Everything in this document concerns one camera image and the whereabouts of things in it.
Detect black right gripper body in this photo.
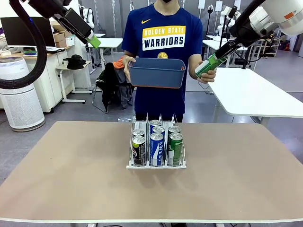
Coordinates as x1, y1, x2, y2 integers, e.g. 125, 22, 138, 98
233, 20, 263, 47

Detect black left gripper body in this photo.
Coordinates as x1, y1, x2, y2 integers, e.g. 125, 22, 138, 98
53, 8, 85, 33

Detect green beverage can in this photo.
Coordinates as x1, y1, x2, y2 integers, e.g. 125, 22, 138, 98
194, 59, 217, 80
167, 132, 183, 166
167, 125, 181, 135

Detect blue bin orange handles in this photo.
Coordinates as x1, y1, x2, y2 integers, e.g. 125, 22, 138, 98
128, 58, 187, 89

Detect person's left forearm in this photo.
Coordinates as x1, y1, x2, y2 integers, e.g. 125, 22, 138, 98
188, 60, 205, 82

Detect white can dispenser rack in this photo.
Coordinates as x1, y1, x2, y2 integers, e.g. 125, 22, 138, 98
125, 113, 187, 169

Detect person's left hand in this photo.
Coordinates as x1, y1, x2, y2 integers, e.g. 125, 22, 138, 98
196, 68, 217, 84

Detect person's right hand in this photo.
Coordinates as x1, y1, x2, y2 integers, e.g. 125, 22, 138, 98
123, 56, 137, 83

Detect white desk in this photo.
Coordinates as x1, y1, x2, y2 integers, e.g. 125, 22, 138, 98
203, 39, 248, 68
89, 37, 124, 71

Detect black stand pole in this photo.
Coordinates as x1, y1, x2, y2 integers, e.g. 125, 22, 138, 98
233, 44, 258, 70

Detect black hat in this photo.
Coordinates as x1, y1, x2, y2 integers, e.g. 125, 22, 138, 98
62, 54, 87, 70

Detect wooden shelf unit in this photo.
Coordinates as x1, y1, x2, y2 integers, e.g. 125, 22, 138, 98
258, 37, 282, 57

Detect orange jacket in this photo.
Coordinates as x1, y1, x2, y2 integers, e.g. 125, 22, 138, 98
113, 55, 126, 71

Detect black jacket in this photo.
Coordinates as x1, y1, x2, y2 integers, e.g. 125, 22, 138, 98
96, 61, 136, 114

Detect black computer monitor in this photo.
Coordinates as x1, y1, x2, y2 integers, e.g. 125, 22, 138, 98
0, 16, 57, 48

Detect small white side table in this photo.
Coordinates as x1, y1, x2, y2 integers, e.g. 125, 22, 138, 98
55, 61, 93, 104

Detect black metal chair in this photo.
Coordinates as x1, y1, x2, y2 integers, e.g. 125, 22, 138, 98
91, 78, 133, 114

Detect grey garment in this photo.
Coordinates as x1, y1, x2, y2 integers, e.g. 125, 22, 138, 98
116, 75, 134, 109

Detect large white table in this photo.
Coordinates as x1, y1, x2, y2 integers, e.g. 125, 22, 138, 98
207, 67, 303, 126

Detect person in blue shirt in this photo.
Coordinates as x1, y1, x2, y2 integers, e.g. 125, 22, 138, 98
121, 0, 204, 123

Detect white air purifier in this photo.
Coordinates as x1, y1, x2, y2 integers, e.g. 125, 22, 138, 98
0, 56, 45, 132

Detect black left arm hose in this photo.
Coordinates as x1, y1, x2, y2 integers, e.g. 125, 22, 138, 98
0, 0, 48, 90

